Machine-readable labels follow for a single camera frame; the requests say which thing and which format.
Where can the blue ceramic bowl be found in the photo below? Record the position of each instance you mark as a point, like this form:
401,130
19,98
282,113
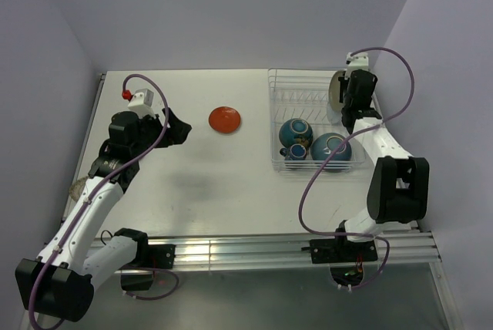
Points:
328,144

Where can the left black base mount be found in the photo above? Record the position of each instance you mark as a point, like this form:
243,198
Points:
136,278

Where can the grey round plate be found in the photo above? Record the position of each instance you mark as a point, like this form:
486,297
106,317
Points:
334,91

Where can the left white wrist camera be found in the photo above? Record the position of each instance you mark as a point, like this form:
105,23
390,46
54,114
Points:
140,102

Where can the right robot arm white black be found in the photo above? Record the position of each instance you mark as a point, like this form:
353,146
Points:
398,191

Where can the dark blue mug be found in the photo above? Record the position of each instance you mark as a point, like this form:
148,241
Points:
296,152

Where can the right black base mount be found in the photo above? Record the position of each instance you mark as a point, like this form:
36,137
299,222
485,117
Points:
340,250

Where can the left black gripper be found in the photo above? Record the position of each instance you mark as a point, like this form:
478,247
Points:
176,133

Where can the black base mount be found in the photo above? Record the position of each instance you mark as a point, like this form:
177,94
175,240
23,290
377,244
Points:
340,250
136,278

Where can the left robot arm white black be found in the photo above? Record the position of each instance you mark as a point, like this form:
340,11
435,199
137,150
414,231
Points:
62,280

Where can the orange saucer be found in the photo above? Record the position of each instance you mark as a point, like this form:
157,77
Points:
224,119

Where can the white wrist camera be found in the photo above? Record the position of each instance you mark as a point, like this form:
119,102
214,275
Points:
356,61
140,102

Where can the aluminium rail frame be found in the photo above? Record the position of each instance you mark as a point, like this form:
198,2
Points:
219,200

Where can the beige interior dark bowl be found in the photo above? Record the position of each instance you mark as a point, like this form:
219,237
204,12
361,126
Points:
296,131

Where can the white wire dish rack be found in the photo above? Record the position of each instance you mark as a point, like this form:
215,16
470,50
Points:
301,94

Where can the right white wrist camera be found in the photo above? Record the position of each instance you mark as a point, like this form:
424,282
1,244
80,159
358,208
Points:
356,61

